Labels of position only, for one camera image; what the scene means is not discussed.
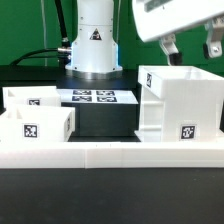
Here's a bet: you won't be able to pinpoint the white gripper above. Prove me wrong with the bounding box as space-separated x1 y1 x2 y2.
132 0 224 66

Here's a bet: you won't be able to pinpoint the white drawer cabinet box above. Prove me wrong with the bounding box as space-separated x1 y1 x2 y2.
135 65 224 142

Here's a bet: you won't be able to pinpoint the white front drawer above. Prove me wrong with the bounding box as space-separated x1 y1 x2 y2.
0 105 75 143

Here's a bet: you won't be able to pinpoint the white drawer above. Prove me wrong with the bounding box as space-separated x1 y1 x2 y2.
0 105 75 143
3 86 61 108

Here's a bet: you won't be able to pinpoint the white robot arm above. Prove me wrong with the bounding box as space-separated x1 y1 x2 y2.
66 0 224 79

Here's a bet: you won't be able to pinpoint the white rear drawer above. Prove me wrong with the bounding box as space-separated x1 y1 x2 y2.
3 86 61 108

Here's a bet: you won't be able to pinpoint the white marker sheet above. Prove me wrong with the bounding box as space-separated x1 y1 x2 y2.
57 89 138 105

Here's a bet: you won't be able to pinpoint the white L-shaped fence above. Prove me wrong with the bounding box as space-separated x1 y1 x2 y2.
0 138 224 169

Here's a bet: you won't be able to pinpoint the black cables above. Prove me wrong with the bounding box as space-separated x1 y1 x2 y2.
9 0 72 66

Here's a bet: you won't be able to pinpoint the white thin cable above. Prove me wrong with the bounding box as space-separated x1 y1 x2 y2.
40 0 48 50

